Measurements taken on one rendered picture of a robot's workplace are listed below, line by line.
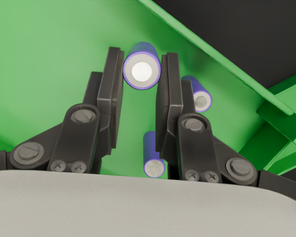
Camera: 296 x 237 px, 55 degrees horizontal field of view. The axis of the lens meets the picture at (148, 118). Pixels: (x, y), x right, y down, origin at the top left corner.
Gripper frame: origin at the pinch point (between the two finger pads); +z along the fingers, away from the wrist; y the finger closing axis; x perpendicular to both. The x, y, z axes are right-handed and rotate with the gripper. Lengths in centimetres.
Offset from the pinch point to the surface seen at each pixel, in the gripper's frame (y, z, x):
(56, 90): -8.0, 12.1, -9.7
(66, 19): -7.1, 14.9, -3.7
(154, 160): 1.7, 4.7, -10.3
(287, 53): 35, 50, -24
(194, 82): 4.7, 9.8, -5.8
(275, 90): 32, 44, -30
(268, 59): 30, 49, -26
